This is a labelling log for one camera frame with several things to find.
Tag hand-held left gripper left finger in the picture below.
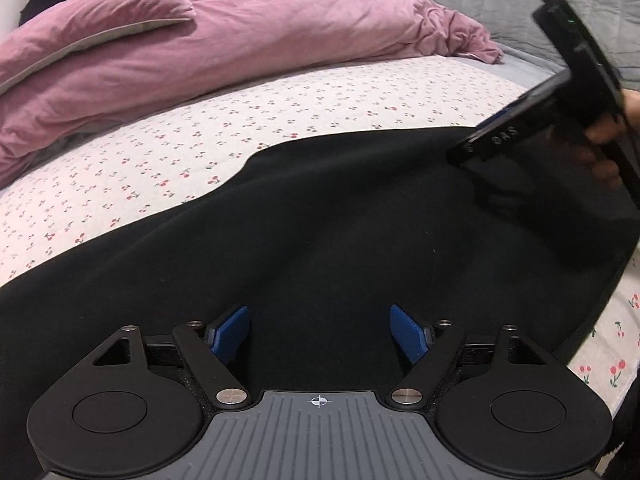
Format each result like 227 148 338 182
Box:
90 304 251 407

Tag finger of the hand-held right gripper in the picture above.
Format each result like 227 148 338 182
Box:
472 92 533 136

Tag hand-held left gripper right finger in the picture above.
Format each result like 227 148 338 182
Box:
389 304 551 406

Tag black pants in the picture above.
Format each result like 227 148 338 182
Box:
0 125 640 476

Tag person's right hand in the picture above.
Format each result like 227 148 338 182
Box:
582 89 640 190

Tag grey quilted blanket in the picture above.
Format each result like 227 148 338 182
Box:
402 0 640 92

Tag cherry print bed sheet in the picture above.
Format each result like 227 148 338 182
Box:
0 55 640 401

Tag pink duvet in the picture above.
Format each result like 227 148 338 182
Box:
0 0 503 188

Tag pink pillow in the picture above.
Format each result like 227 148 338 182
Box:
0 0 195 96

